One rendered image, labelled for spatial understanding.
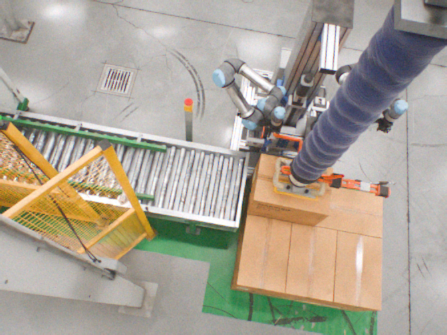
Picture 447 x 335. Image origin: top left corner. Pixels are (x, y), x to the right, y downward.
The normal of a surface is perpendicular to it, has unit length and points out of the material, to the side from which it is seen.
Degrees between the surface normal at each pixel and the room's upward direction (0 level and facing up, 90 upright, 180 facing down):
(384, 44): 79
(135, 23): 0
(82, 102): 0
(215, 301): 0
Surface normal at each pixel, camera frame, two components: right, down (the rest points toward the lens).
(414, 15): 0.07, -0.36
